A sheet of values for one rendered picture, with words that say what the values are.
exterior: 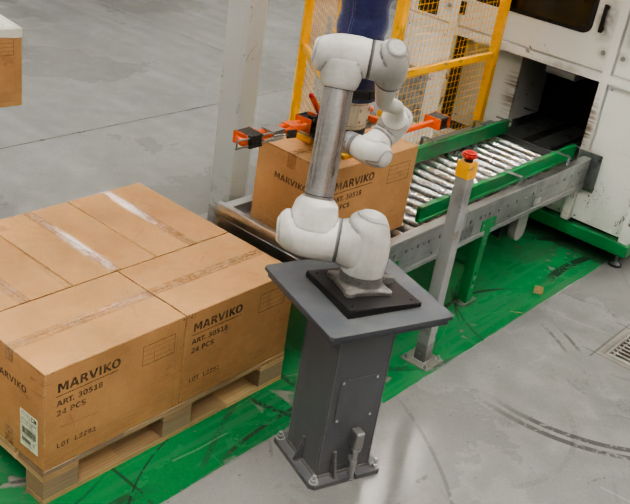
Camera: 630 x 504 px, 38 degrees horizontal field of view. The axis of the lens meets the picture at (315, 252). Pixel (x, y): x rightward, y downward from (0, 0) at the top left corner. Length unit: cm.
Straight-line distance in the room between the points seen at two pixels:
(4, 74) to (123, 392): 212
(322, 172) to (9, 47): 224
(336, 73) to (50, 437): 152
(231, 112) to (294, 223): 192
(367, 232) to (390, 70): 54
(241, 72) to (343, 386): 208
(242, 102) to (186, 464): 210
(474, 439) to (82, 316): 168
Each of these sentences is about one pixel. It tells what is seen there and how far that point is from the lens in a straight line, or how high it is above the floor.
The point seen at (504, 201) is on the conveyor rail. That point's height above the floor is 56.
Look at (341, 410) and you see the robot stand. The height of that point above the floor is 32.
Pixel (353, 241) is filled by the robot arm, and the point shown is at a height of 97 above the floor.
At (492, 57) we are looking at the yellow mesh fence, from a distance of 579.
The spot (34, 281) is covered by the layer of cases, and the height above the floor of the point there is 54.
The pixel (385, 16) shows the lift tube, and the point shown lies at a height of 152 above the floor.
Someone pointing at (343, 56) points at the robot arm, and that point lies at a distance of 308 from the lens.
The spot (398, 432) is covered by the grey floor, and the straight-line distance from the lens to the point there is 389.
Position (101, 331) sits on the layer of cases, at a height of 54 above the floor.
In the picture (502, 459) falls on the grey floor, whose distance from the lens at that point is 391.
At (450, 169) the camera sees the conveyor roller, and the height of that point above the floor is 55.
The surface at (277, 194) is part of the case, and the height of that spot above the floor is 74.
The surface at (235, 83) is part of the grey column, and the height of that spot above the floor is 85.
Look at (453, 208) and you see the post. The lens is 399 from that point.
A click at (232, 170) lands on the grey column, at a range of 504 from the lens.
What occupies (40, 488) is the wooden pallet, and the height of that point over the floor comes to 7.
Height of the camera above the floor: 233
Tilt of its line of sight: 27 degrees down
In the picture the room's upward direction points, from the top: 9 degrees clockwise
